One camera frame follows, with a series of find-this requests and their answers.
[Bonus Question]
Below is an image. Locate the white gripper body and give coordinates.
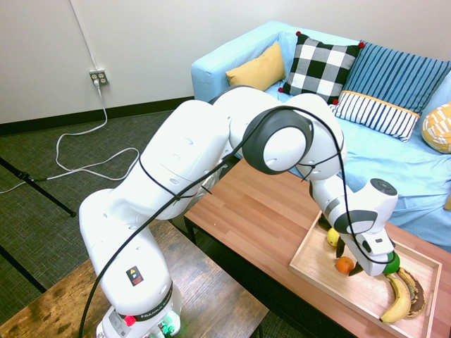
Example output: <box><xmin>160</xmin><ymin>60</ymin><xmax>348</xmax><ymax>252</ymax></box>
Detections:
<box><xmin>339</xmin><ymin>232</ymin><xmax>395</xmax><ymax>277</ymax></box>

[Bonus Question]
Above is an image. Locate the orange tangerine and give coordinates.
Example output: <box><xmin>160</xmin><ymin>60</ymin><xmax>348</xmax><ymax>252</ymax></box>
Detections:
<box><xmin>334</xmin><ymin>256</ymin><xmax>356</xmax><ymax>276</ymax></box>

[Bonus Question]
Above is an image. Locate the light wooden tray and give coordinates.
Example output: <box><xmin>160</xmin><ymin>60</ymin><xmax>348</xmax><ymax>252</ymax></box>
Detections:
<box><xmin>288</xmin><ymin>206</ymin><xmax>443</xmax><ymax>338</ymax></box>

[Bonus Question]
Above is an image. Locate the yellow lemon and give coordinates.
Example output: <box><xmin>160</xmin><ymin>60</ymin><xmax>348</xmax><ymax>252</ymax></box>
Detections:
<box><xmin>326</xmin><ymin>227</ymin><xmax>341</xmax><ymax>248</ymax></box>

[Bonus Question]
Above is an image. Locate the dark green lime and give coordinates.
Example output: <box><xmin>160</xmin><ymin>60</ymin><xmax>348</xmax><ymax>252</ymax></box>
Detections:
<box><xmin>382</xmin><ymin>251</ymin><xmax>402</xmax><ymax>276</ymax></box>

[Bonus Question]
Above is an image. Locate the yellow banana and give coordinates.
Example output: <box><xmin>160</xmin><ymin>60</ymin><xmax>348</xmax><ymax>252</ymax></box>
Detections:
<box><xmin>378</xmin><ymin>273</ymin><xmax>412</xmax><ymax>324</ymax></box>

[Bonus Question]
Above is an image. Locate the brown overripe banana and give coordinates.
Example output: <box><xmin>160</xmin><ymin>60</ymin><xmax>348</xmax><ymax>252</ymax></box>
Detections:
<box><xmin>397</xmin><ymin>267</ymin><xmax>427</xmax><ymax>319</ymax></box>

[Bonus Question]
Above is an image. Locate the reddish wooden coffee table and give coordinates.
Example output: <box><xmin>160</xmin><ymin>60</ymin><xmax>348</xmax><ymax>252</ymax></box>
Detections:
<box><xmin>184</xmin><ymin>158</ymin><xmax>451</xmax><ymax>338</ymax></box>

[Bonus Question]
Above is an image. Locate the light blue sofa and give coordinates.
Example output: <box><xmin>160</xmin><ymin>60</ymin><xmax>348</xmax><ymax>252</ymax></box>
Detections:
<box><xmin>191</xmin><ymin>20</ymin><xmax>451</xmax><ymax>253</ymax></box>

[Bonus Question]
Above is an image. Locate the white navy striped pillow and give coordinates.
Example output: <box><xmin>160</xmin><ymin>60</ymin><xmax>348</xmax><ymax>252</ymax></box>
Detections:
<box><xmin>329</xmin><ymin>89</ymin><xmax>421</xmax><ymax>144</ymax></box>

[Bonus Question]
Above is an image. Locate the dark rustic wooden table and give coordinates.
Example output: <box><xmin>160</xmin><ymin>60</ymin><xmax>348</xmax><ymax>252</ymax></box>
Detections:
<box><xmin>0</xmin><ymin>218</ymin><xmax>270</xmax><ymax>338</ymax></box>

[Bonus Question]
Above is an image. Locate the yellow white patterned pillow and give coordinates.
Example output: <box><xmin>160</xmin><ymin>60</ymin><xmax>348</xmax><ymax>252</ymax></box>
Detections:
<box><xmin>421</xmin><ymin>101</ymin><xmax>451</xmax><ymax>155</ymax></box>

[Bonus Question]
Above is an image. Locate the blue striped pillow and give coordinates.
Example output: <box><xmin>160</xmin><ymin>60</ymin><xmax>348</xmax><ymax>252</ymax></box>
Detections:
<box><xmin>342</xmin><ymin>41</ymin><xmax>451</xmax><ymax>115</ymax></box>

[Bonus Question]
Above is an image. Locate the black white checkered pillow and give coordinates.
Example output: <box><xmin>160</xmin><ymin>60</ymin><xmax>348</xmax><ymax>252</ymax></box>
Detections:
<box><xmin>278</xmin><ymin>30</ymin><xmax>366</xmax><ymax>106</ymax></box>

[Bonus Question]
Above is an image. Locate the plain yellow pillow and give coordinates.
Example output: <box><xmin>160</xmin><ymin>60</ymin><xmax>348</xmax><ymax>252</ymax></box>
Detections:
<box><xmin>225</xmin><ymin>42</ymin><xmax>287</xmax><ymax>92</ymax></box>

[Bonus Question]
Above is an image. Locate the black stand leg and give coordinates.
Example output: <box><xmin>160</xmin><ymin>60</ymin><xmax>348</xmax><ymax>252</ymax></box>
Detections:
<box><xmin>0</xmin><ymin>244</ymin><xmax>48</xmax><ymax>294</ymax></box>
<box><xmin>0</xmin><ymin>156</ymin><xmax>78</xmax><ymax>218</ymax></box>

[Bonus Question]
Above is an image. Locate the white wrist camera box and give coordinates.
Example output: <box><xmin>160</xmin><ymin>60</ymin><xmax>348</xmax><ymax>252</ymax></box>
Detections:
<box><xmin>362</xmin><ymin>234</ymin><xmax>397</xmax><ymax>256</ymax></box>

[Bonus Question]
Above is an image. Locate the white power cable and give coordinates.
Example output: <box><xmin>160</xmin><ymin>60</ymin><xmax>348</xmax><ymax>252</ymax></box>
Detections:
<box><xmin>0</xmin><ymin>79</ymin><xmax>140</xmax><ymax>195</ymax></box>

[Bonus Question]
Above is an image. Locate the white wall outlet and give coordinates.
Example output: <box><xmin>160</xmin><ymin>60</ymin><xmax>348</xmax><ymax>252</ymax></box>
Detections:
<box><xmin>88</xmin><ymin>69</ymin><xmax>110</xmax><ymax>87</ymax></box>

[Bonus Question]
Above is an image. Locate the black wall baseboard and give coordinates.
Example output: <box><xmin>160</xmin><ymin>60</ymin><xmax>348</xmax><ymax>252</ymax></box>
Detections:
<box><xmin>0</xmin><ymin>95</ymin><xmax>196</xmax><ymax>137</ymax></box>

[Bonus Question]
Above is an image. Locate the white wall conduit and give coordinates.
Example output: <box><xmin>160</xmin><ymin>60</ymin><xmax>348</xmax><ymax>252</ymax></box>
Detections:
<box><xmin>68</xmin><ymin>0</ymin><xmax>99</xmax><ymax>71</ymax></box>

